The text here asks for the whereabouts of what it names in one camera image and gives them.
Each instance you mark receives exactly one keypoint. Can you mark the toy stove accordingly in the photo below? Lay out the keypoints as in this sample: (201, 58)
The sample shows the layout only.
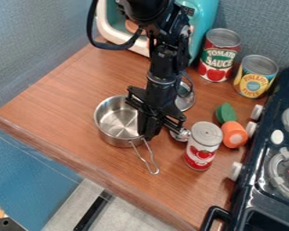
(271, 162)

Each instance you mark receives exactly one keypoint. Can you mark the orange toy carrot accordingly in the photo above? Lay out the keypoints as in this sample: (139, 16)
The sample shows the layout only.
(233, 132)

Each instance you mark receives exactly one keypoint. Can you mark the large tomato sauce can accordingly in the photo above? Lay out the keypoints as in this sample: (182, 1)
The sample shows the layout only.
(218, 57)

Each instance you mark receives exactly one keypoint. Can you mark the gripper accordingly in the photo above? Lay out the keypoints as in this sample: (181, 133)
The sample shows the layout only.
(157, 94)

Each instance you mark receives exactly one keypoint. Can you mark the silver pot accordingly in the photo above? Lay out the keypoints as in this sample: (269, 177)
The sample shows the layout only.
(116, 120)

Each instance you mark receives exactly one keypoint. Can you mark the small silver tool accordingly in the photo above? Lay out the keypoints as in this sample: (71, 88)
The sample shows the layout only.
(180, 134)

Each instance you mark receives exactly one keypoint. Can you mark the yellow pineapple can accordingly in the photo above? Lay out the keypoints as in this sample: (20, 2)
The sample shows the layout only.
(254, 76)

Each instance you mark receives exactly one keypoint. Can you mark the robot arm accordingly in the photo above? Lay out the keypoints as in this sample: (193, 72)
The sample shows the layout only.
(163, 36)

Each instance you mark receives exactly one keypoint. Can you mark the small tomato can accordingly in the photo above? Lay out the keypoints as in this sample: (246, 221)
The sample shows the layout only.
(202, 147)

